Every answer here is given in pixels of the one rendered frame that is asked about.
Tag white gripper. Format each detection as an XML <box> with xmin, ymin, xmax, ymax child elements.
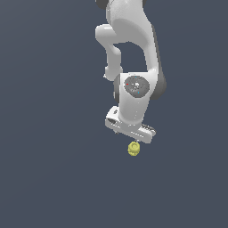
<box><xmin>104</xmin><ymin>106</ymin><xmax>157</xmax><ymax>144</ymax></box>

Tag small yellow knobbly object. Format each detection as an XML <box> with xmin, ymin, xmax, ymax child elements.
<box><xmin>127</xmin><ymin>141</ymin><xmax>142</xmax><ymax>157</ymax></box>

